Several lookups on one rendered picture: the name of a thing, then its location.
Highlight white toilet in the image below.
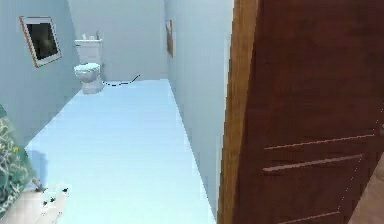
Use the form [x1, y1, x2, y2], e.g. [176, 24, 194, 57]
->
[73, 38, 105, 95]

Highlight brown wooden room door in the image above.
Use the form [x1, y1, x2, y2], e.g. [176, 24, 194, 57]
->
[217, 0, 384, 224]

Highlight small white items on cistern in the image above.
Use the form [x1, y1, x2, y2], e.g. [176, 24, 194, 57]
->
[81, 31, 101, 41]

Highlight wood framed dark picture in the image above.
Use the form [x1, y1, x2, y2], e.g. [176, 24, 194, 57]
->
[18, 15, 63, 69]

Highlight green house plant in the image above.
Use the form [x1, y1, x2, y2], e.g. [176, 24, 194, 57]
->
[0, 103, 38, 214]

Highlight thin black cable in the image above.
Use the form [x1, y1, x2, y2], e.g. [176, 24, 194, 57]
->
[101, 74, 141, 87]

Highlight brown framed wall picture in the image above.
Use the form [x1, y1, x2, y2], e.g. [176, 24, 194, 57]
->
[165, 19, 174, 59]

